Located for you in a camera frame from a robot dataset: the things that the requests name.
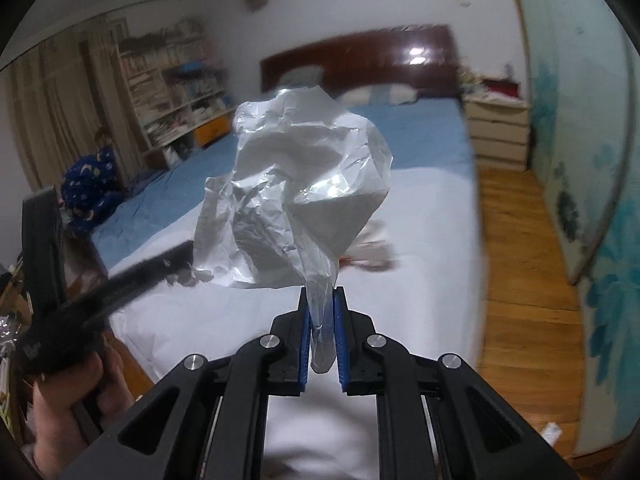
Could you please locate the bed with blue sheet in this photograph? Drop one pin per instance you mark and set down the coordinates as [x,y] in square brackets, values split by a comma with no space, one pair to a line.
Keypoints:
[425,130]

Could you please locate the orange storage box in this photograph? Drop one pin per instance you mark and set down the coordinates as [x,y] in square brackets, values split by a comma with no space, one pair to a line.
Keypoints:
[215,131]

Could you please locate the white paper scrap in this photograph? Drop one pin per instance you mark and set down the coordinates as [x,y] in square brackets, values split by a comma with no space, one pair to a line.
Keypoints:
[552,434]

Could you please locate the curtain rod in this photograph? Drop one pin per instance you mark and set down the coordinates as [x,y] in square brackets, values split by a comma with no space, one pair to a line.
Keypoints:
[100,15]

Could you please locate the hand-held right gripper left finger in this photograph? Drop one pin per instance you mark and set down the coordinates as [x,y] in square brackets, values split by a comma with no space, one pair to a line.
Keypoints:
[303,345]

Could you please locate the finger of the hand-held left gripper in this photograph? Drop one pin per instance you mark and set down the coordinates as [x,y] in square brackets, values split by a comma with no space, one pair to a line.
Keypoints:
[135,275]
[45,250]

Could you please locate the person's left hand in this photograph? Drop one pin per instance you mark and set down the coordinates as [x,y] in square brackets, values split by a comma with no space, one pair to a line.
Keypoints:
[65,410]

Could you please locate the white and blue pillow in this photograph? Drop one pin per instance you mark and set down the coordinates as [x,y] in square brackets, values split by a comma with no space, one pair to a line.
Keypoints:
[385,95]

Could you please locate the grey checkered pillow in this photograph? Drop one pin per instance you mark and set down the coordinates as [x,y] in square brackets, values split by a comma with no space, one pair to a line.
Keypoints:
[300,77]

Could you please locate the white bed cover sheet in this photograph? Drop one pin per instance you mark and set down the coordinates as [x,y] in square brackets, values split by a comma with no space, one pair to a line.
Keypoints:
[410,310]

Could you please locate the wooden bookshelf with books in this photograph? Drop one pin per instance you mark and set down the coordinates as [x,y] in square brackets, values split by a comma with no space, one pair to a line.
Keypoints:
[165,90]

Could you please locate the floral sliding wardrobe door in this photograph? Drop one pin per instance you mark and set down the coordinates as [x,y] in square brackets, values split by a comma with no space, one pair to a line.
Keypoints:
[570,100]
[615,310]

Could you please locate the silver plastic bag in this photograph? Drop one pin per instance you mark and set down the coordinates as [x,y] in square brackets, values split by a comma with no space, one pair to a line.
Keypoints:
[300,170]

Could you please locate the dark wooden headboard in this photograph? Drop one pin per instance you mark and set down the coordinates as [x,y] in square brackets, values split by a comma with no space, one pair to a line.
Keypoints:
[380,50]

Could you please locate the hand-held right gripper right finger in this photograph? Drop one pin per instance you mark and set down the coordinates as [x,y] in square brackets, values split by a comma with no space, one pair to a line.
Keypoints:
[340,350]

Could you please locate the beige curtain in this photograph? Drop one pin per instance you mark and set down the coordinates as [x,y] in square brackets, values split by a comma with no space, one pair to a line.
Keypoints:
[50,120]

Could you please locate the light wooden nightstand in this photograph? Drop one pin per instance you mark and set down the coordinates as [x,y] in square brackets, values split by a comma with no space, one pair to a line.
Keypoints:
[500,130]

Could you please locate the red box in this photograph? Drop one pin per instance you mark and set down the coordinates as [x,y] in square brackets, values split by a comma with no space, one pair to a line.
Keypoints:
[502,90]

